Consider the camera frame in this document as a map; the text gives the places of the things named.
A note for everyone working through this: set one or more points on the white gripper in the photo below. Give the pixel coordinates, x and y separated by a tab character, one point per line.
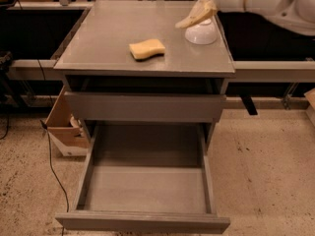
205	9

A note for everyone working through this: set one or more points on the yellow sponge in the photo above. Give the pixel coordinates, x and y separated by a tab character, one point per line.
146	49

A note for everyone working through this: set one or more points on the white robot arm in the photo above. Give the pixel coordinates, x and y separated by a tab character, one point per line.
294	15

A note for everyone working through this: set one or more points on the grey drawer cabinet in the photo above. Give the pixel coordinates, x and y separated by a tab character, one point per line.
98	58

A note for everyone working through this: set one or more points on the closed grey top drawer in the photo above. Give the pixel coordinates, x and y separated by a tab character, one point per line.
191	108

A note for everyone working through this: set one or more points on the open grey middle drawer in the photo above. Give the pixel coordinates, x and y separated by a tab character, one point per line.
148	179

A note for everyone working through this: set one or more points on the white upturned bowl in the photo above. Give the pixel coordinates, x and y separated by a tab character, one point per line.
202	34

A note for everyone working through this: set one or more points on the wooden box on floor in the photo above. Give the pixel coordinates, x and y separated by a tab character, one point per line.
65	130

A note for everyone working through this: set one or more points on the grey metal frame rail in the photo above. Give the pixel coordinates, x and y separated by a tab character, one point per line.
245	71

